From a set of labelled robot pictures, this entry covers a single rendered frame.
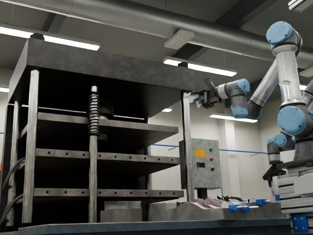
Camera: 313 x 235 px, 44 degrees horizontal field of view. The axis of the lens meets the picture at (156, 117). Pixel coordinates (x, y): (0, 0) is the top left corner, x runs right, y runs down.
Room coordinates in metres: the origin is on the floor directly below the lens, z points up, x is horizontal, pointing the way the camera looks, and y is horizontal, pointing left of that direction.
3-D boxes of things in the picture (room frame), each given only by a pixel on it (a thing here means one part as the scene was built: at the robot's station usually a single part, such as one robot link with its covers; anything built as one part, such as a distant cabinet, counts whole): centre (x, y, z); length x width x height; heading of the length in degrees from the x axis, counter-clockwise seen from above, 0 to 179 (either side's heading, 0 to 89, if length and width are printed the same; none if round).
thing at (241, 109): (1.84, -0.43, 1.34); 0.11 x 0.08 x 0.11; 141
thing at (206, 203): (2.20, -0.23, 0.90); 0.26 x 0.18 x 0.08; 46
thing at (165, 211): (2.20, -0.22, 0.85); 0.50 x 0.26 x 0.11; 46
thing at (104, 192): (2.98, 0.47, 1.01); 1.10 x 0.74 x 0.05; 119
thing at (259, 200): (2.18, -0.57, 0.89); 0.13 x 0.05 x 0.05; 28
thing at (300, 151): (1.76, -0.70, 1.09); 0.15 x 0.15 x 0.10
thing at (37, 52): (2.93, 0.45, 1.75); 1.30 x 0.84 x 0.61; 119
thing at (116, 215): (2.04, 0.20, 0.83); 0.20 x 0.15 x 0.07; 29
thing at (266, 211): (2.44, -0.49, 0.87); 0.50 x 0.26 x 0.14; 29
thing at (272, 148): (2.42, -0.74, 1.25); 0.09 x 0.08 x 0.11; 55
